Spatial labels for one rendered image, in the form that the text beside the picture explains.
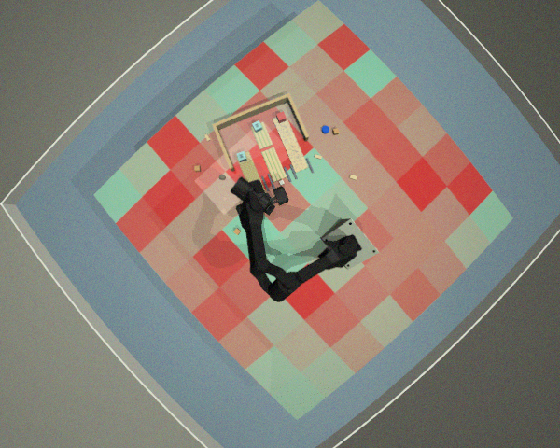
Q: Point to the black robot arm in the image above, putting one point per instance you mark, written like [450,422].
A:
[251,216]

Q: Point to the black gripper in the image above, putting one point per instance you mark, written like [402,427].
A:
[280,195]

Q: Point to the yellow strip with green crosshatch pattern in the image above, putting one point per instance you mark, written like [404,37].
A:
[249,172]

